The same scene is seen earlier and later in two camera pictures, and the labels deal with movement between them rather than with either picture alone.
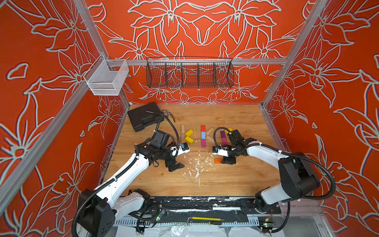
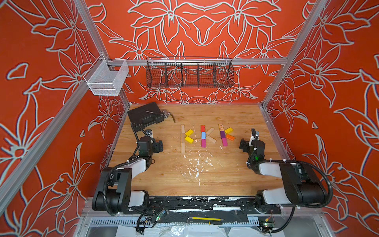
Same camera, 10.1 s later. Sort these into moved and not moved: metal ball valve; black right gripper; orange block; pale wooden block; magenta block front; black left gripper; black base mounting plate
Moved: black right gripper; black left gripper; orange block
Not moved: pale wooden block; black base mounting plate; magenta block front; metal ball valve
